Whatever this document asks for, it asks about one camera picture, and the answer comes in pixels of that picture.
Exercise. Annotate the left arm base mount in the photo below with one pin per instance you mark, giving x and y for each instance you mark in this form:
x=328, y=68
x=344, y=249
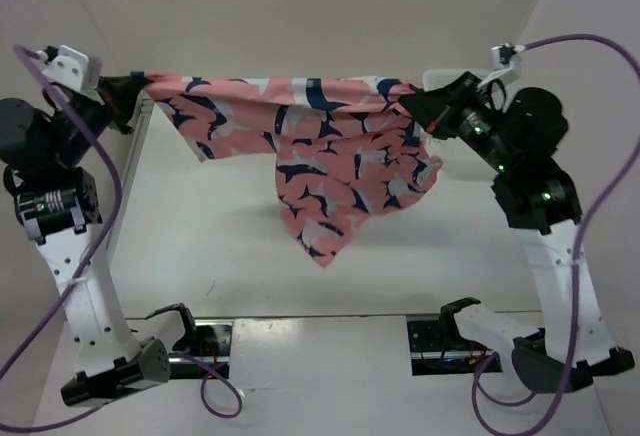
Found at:
x=213, y=346

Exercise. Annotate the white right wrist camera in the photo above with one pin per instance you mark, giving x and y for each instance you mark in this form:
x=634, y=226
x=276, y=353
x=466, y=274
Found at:
x=507, y=64

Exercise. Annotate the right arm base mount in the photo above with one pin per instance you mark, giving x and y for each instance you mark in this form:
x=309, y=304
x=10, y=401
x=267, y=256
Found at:
x=433, y=353

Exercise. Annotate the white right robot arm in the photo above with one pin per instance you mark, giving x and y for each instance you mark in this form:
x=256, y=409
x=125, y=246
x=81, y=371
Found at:
x=542, y=207

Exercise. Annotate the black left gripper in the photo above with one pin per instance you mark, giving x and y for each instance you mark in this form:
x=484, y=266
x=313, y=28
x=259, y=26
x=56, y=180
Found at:
x=121, y=93

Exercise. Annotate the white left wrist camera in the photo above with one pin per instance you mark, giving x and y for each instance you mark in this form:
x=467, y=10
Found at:
x=71, y=68

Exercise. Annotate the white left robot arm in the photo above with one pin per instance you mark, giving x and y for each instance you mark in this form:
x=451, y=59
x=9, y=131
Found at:
x=56, y=203

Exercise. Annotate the white plastic basket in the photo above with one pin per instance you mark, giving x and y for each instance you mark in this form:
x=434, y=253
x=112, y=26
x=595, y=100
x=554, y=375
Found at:
x=437, y=78

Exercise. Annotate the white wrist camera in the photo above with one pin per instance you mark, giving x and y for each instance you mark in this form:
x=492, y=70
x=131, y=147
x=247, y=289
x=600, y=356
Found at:
x=507, y=64
x=71, y=68

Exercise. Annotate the pink shark print shorts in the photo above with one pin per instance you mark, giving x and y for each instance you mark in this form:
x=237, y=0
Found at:
x=345, y=149

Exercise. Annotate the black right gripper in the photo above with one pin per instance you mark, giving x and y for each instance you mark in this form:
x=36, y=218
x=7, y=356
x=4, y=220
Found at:
x=438, y=108

